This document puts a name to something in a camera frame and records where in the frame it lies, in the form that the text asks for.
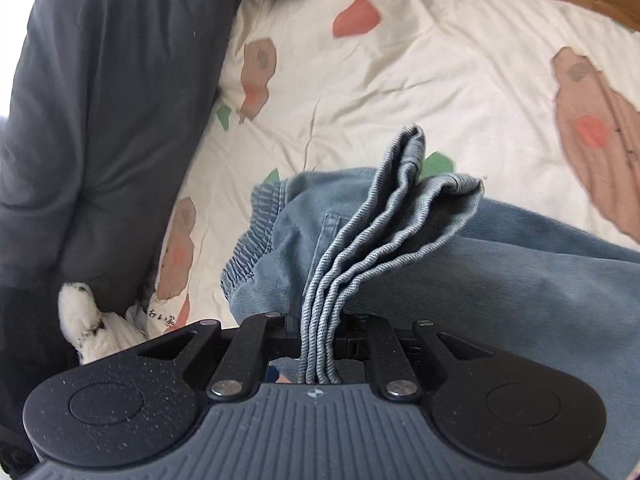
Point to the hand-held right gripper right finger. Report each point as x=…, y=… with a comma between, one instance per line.
x=387, y=355

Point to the cream printed bed sheet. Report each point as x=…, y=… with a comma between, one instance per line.
x=400, y=75

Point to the blue denim pants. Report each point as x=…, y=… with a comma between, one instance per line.
x=475, y=280

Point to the white fluffy dotted blanket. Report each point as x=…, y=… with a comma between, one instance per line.
x=95, y=332

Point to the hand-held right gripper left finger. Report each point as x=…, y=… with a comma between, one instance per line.
x=245, y=350

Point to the dark grey pillow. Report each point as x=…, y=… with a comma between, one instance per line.
x=100, y=110

